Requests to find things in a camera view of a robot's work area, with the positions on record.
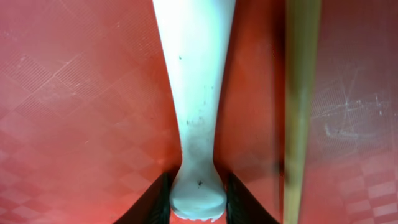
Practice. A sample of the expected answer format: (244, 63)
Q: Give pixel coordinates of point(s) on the white plastic fork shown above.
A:
(195, 38)

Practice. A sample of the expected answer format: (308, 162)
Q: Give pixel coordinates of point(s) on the red plastic tray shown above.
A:
(88, 120)

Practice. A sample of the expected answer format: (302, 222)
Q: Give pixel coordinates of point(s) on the wooden chopstick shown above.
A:
(302, 22)

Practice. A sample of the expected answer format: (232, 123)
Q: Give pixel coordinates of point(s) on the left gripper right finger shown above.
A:
(242, 207)

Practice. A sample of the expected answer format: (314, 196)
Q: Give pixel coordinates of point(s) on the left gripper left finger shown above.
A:
(153, 207)

